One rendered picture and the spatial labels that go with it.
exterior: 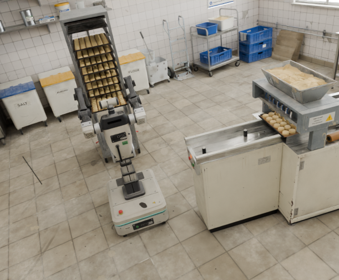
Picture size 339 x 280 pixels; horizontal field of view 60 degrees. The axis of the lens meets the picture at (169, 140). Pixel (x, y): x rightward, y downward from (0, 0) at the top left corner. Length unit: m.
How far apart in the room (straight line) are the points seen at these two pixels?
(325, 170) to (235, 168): 0.73
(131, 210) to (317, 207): 1.66
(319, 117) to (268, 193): 0.85
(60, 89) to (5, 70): 1.05
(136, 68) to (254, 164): 3.52
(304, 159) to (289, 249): 0.81
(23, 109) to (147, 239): 3.30
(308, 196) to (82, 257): 2.08
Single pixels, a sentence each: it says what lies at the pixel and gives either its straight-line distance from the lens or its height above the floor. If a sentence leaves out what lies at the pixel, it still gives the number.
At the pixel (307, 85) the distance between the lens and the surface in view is 2.35.
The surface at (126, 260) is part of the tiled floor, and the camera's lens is 2.84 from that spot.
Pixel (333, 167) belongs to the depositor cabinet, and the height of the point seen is 0.60.
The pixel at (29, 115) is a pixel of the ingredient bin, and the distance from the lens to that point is 5.41.
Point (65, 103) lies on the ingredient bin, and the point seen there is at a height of 0.32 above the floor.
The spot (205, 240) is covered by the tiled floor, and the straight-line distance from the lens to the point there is 2.83.
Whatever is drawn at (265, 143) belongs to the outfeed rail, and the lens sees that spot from 2.43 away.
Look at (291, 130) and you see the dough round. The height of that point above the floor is 0.92.
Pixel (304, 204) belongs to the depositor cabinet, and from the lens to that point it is 2.81.
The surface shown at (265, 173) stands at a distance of 2.60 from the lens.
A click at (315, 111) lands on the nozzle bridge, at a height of 1.18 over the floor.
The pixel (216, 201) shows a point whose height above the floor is 0.41.
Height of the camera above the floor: 2.23
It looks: 32 degrees down
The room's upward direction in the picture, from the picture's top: 10 degrees counter-clockwise
